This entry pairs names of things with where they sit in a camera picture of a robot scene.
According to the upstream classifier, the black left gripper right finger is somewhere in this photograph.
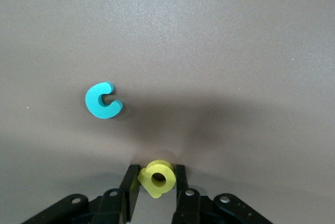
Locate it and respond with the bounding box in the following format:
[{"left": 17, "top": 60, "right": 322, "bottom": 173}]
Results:
[{"left": 171, "top": 164, "right": 273, "bottom": 224}]

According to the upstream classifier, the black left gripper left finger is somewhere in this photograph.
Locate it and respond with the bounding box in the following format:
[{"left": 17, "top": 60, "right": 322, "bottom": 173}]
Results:
[{"left": 22, "top": 164, "right": 141, "bottom": 224}]

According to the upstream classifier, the yellow foam letter a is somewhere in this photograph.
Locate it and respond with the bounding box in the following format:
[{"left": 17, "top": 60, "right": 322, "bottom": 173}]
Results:
[{"left": 138, "top": 159, "right": 176, "bottom": 200}]

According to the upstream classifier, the teal foam letter c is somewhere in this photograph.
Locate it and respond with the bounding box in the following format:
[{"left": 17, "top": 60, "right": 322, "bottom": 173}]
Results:
[{"left": 85, "top": 82, "right": 124, "bottom": 119}]

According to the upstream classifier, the brown table cover mat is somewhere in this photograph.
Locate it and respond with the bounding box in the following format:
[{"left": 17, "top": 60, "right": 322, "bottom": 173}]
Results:
[{"left": 0, "top": 0, "right": 335, "bottom": 224}]

